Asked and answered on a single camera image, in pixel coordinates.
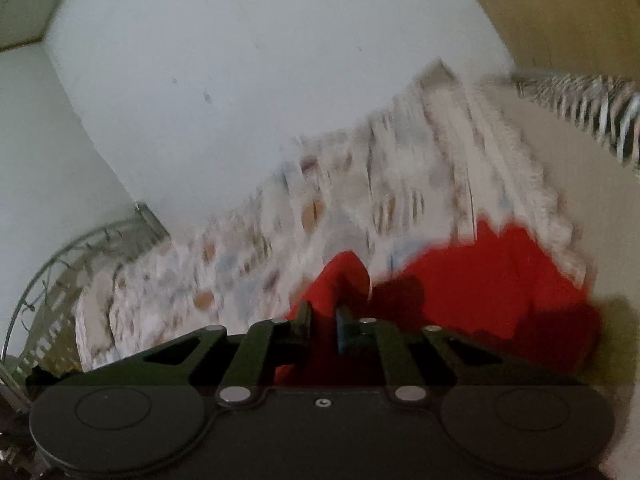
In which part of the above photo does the metal bed headboard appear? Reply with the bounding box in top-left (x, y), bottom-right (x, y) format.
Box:
top-left (1, 203), bottom-right (168, 386)

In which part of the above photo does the patterned circle duvet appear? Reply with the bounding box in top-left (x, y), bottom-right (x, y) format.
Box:
top-left (74, 58), bottom-right (640, 470)

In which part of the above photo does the red long-sleeve sweater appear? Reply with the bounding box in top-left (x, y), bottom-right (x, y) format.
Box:
top-left (286, 220), bottom-right (603, 377)

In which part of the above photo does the wooden plywood board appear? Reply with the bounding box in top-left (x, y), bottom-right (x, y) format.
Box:
top-left (477, 0), bottom-right (639, 81)

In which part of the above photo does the black white striped sheet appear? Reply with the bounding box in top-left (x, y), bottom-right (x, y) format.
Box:
top-left (511, 72), bottom-right (639, 171)

